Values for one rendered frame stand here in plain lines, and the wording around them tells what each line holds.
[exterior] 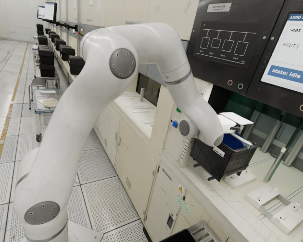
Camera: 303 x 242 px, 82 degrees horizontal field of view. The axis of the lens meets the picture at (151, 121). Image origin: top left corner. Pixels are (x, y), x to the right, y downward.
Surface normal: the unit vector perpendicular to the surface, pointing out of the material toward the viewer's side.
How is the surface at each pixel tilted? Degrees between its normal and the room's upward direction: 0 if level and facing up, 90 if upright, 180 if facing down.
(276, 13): 90
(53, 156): 63
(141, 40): 101
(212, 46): 90
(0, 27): 90
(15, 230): 0
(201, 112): 55
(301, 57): 90
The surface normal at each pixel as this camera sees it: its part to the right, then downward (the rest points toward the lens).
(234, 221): 0.18, -0.89
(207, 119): 0.12, -0.03
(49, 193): 0.62, 0.02
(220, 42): -0.85, 0.07
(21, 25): 0.50, 0.44
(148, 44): -0.24, 0.55
